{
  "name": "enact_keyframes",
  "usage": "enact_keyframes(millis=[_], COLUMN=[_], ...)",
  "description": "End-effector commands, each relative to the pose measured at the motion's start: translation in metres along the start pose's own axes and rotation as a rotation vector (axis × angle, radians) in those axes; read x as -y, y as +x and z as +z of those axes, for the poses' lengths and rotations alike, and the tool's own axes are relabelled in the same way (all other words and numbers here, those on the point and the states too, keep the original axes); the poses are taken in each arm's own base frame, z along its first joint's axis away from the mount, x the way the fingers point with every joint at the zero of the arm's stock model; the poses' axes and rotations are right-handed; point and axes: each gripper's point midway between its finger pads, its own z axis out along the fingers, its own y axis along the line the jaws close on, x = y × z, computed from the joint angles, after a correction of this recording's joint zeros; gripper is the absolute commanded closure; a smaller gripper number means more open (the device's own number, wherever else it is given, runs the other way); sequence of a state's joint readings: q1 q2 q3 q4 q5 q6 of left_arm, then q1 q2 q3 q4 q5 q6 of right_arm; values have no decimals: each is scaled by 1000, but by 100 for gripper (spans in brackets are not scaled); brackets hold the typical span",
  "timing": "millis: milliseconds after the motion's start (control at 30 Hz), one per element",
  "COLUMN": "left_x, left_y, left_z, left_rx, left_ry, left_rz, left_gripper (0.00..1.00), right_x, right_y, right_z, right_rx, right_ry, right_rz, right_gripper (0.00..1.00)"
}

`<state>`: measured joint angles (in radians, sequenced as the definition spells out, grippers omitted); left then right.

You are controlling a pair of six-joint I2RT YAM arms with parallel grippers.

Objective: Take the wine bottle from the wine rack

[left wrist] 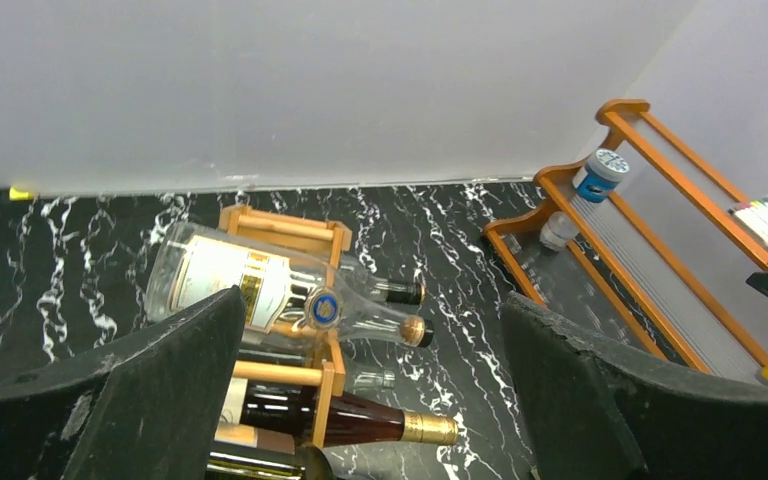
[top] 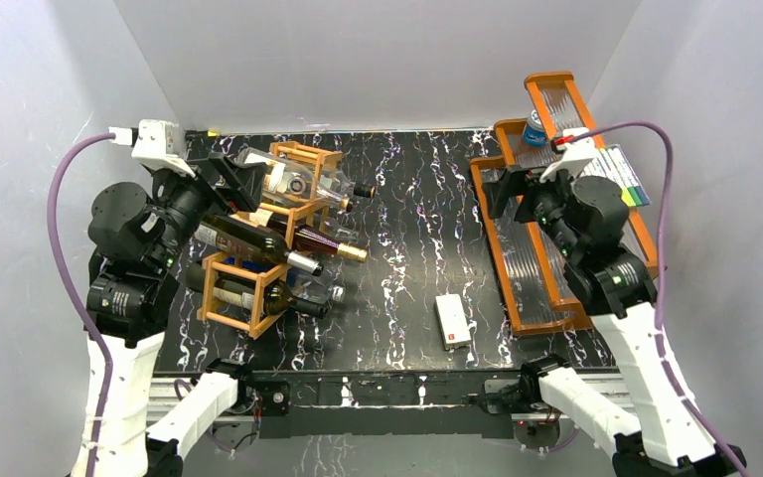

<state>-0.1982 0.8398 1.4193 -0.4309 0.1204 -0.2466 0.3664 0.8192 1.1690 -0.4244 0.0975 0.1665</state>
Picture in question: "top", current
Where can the coloured marker pack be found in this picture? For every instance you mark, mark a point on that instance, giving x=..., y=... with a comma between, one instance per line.
x=613, y=165

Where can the dark green silver-cap wine bottle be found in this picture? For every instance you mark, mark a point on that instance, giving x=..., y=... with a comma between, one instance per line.
x=236, y=237

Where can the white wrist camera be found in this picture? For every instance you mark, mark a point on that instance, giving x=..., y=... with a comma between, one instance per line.
x=575, y=148
x=156, y=144

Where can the blue-label can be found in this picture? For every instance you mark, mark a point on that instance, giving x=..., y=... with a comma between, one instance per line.
x=534, y=133

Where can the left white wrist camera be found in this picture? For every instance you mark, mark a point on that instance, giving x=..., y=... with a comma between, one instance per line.
x=156, y=144

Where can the clear black-cap bottle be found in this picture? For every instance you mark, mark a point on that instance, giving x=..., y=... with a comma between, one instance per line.
x=345, y=187

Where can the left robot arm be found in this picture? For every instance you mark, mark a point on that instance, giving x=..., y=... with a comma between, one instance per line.
x=138, y=237

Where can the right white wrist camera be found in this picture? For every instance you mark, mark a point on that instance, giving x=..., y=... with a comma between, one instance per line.
x=575, y=148

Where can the brown gold-cap wine bottle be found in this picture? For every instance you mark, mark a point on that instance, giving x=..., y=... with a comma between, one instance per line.
x=307, y=238

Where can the wooden wine rack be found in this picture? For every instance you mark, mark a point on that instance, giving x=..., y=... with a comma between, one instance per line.
x=243, y=283

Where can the white rectangular box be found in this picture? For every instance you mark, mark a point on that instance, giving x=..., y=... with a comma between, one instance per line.
x=453, y=321

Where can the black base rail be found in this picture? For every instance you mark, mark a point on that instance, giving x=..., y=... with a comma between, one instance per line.
x=410, y=402

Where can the clear labelled liquor bottle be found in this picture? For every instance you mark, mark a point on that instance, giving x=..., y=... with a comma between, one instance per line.
x=290, y=182

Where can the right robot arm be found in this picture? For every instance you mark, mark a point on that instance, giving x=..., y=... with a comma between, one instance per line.
x=662, y=434

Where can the orange tiered shelf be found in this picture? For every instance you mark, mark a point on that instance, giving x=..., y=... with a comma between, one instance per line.
x=528, y=266

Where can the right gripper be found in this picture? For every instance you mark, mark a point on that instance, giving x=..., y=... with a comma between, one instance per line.
x=515, y=183

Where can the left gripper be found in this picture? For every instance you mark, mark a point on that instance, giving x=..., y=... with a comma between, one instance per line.
x=241, y=188

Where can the clear square blue-label bottle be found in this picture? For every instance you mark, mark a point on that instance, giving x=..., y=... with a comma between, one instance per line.
x=325, y=287

